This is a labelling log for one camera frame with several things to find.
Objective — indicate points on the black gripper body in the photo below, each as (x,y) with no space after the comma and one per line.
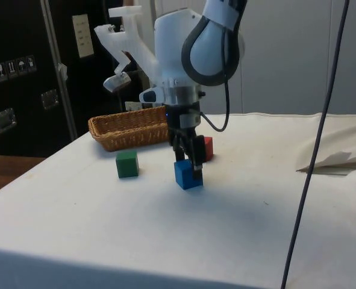
(177,116)

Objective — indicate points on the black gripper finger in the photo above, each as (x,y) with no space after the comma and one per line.
(198,156)
(179,150)

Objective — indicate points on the blue cube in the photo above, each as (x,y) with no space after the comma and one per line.
(182,177)

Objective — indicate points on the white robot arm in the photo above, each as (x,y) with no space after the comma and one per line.
(171,45)

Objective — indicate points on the red cube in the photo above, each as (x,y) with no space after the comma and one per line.
(208,149)

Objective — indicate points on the wicker basket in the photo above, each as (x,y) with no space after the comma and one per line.
(126,129)

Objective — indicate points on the green cube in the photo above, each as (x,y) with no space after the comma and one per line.
(127,165)

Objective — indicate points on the black cabinet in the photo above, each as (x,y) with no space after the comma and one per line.
(21,60)

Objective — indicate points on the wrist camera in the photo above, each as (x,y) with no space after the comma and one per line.
(150,95)

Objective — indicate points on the white plastic bracket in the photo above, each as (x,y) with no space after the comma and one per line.
(132,51)

